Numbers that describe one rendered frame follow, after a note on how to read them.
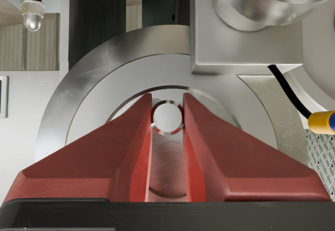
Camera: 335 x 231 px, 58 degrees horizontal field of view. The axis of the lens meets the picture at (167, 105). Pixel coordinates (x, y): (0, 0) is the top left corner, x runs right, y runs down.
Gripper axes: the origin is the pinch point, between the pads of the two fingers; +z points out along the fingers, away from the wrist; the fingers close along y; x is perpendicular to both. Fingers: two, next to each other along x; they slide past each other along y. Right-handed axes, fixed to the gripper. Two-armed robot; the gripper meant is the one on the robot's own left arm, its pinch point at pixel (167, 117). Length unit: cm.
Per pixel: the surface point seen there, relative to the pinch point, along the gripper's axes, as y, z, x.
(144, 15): 3.8, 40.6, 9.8
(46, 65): 139, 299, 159
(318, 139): -17.9, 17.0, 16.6
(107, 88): 3.2, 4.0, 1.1
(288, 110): -6.6, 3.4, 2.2
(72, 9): 5.6, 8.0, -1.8
